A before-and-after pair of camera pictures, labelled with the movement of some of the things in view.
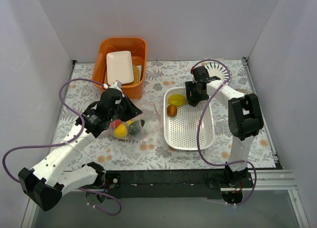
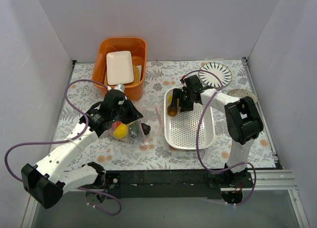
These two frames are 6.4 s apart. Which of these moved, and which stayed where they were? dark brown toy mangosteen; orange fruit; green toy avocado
Moved: dark brown toy mangosteen
Stayed: green toy avocado; orange fruit
